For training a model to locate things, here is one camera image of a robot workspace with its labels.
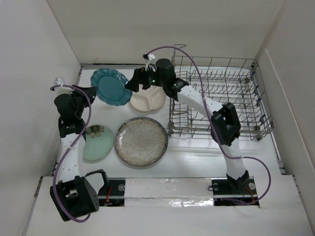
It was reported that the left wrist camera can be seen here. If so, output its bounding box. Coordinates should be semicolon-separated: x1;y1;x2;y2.
54;77;64;87

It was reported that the mint green flower plate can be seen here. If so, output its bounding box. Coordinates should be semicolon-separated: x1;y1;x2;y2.
83;124;114;161

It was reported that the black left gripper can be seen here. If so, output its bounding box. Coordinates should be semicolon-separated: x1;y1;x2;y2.
66;85;96;118

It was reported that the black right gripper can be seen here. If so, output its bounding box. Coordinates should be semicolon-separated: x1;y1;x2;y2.
125;64;166;93

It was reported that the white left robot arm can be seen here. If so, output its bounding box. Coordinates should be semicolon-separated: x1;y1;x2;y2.
50;85;111;223

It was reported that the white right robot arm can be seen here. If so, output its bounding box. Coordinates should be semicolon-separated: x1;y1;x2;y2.
125;59;249;193

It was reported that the speckled brown round plate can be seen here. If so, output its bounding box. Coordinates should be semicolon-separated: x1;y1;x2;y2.
115;117;168;168

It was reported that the grey wire dish rack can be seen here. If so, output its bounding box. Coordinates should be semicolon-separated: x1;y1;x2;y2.
171;50;275;141

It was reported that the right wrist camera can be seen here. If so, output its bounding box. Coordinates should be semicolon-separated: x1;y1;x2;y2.
142;53;156;63

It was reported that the cream divided plate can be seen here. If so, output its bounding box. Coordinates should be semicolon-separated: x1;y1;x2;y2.
130;85;166;112

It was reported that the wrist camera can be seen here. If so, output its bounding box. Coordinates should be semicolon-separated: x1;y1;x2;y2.
142;53;156;63
54;77;64;87

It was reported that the teal scalloped plate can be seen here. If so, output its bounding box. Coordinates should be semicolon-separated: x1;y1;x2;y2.
90;68;132;106

